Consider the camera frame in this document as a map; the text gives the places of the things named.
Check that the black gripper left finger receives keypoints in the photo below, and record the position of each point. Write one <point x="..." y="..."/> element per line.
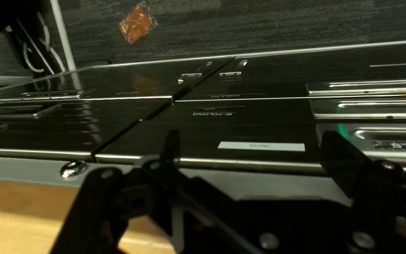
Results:
<point x="94" y="206"/>

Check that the orange floor scrap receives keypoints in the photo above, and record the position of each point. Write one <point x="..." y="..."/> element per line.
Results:
<point x="138" y="24"/>

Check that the black small drawer stack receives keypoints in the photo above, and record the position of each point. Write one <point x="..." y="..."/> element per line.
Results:
<point x="376" y="117"/>

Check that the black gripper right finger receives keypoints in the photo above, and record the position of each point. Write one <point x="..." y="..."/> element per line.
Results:
<point x="376" y="202"/>

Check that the round metal bolt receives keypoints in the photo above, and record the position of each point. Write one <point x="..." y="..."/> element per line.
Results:
<point x="73" y="169"/>

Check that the black glossy drawer front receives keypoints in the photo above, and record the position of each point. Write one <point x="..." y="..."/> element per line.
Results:
<point x="47" y="127"/>

